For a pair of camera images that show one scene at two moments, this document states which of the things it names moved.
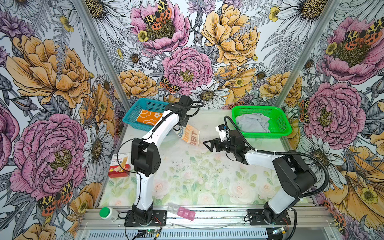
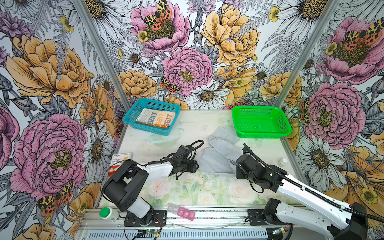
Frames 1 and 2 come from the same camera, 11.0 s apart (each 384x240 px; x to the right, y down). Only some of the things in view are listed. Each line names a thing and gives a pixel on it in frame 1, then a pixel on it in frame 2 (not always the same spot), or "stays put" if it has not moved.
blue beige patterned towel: x=189 y=134 → x=160 y=118
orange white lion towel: x=149 y=117 stays put
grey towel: x=253 y=122 → x=219 y=157
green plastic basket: x=261 y=122 stays put
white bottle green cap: x=108 y=213 stays put
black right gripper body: x=226 y=146 → x=241 y=175
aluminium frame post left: x=103 y=54 stays put
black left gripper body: x=183 y=121 → x=188 y=166
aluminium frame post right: x=300 y=71 stays put
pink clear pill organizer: x=175 y=208 stays put
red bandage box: x=115 y=170 stays put
